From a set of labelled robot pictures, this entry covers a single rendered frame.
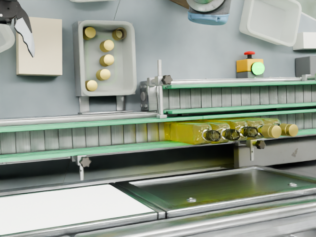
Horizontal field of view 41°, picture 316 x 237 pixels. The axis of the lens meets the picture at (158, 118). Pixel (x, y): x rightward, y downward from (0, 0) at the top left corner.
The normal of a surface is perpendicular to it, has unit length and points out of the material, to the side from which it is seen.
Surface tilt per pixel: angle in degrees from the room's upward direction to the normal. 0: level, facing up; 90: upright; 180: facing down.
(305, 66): 90
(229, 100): 0
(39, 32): 0
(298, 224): 0
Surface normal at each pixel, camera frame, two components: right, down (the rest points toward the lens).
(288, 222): -0.04, -1.00
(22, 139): 0.40, 0.04
